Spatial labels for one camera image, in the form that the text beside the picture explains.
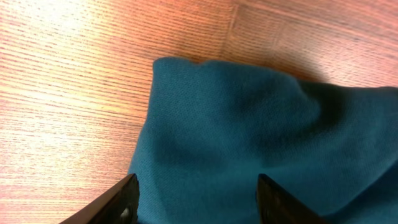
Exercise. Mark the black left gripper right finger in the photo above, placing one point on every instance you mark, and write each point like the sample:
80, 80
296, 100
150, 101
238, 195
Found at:
277, 206

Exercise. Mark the blue polo shirt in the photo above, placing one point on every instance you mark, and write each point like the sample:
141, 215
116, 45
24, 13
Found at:
213, 127

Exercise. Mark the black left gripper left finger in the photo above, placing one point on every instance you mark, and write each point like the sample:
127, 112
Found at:
118, 205

